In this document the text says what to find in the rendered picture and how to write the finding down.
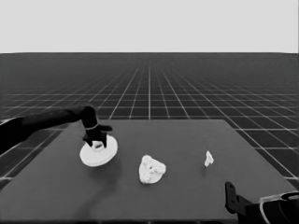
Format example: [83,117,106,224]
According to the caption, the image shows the large thick white disc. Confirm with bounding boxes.
[78,134,119,168]

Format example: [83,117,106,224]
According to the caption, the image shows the small thin white T-shaped piece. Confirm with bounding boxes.
[204,150,215,168]

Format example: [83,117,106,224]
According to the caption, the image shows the small white toothed gear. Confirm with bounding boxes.
[153,161,167,176]
[138,171,153,185]
[140,154,154,169]

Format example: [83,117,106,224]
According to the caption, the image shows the white round carrier with pins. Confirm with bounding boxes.
[138,154,167,185]

